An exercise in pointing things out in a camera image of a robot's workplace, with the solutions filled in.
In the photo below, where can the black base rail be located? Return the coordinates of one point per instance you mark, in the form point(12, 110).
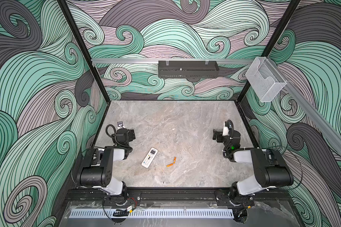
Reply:
point(149, 196)

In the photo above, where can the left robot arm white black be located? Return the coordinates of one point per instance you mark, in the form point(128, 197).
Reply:
point(96, 169)

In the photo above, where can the aluminium rail wall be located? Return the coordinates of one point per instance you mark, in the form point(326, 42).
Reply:
point(310, 97)
point(155, 61)

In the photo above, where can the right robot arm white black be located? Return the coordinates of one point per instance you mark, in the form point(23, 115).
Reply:
point(270, 170)

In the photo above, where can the aluminium rail back wall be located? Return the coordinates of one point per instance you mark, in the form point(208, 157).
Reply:
point(155, 61)

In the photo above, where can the white slotted cable duct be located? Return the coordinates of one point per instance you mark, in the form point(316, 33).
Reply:
point(155, 213)

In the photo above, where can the clear plastic wall bin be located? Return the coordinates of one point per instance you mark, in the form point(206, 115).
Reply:
point(265, 78)

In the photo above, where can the aluminium rail right wall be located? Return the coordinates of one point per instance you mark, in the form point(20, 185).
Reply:
point(310, 97)

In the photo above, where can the black wall tray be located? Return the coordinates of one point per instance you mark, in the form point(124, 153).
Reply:
point(191, 70)

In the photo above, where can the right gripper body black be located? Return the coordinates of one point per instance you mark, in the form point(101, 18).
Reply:
point(217, 135)

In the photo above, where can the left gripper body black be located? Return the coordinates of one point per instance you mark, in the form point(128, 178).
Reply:
point(129, 135)

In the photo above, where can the white remote control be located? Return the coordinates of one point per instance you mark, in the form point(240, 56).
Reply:
point(149, 157)

